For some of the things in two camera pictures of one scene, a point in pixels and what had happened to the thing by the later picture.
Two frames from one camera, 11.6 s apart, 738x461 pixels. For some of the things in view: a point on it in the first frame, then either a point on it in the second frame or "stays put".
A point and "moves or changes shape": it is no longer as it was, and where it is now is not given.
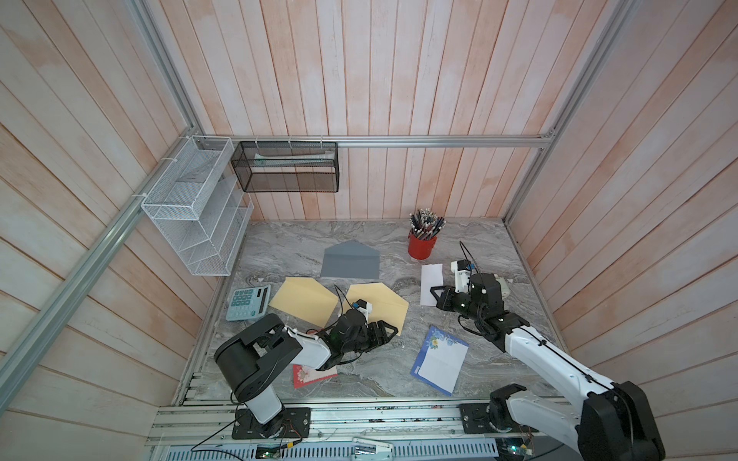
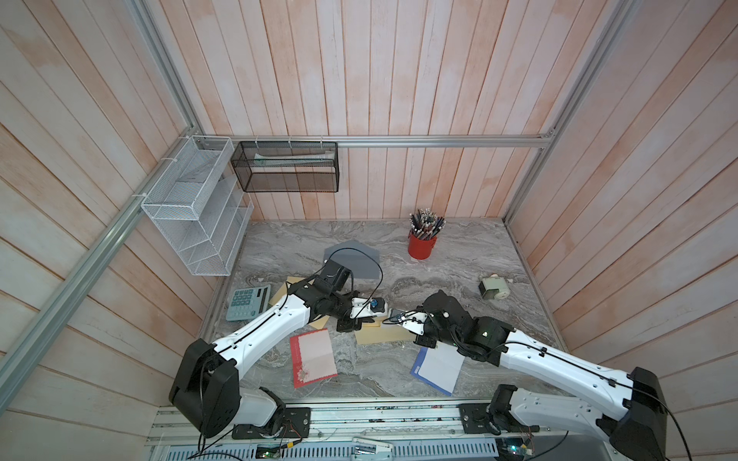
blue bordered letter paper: [439, 360] stays put
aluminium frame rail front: [209, 422] stays put
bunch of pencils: [425, 224] stays put
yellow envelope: [386, 305] moves or changes shape
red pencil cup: [421, 249] stays put
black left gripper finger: [380, 328] to [346, 324]
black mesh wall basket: [287, 166] stays put
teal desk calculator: [248, 303] stays put
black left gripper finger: [393, 334] to [361, 308]
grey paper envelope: [351, 258] stays put
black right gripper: [445, 301] to [424, 309]
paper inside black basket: [311, 159] stays put
